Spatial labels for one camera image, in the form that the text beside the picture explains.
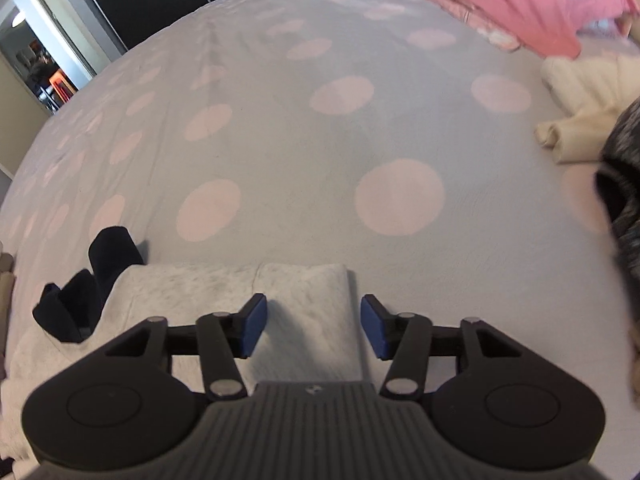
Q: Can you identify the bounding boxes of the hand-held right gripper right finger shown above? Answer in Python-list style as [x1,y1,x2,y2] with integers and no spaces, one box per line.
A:
[360,294,523,402]

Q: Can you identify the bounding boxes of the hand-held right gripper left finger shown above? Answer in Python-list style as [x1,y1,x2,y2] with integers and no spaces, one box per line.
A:
[105,292,268,401]

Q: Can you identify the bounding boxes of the grey fleece sweatshirt navy cuffs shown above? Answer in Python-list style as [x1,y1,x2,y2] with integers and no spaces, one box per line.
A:
[0,227,365,463]

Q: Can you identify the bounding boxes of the bed with polka dot sheet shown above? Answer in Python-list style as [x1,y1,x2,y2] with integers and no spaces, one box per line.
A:
[0,0,640,461]

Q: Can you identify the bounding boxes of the dark floral garment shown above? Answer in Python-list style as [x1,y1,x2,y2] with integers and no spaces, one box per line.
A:
[594,97,640,281]

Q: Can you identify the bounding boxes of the orange stool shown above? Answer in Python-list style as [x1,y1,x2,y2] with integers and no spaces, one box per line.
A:
[50,72,78,102]

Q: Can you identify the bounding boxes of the beige room door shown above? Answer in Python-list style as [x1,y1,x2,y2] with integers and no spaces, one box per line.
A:
[0,55,51,178]

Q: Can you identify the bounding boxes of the pink patterned pillow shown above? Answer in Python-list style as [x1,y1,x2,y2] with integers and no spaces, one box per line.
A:
[400,0,523,53]

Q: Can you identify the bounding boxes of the cream garment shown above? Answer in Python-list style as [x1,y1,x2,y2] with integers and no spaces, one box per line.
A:
[534,54,640,165]

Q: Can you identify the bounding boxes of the black sliding door wardrobe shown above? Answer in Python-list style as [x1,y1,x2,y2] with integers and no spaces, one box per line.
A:
[75,0,326,53]

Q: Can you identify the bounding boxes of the cream padded headboard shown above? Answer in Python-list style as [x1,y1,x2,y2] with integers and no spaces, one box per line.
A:
[620,10,640,43]

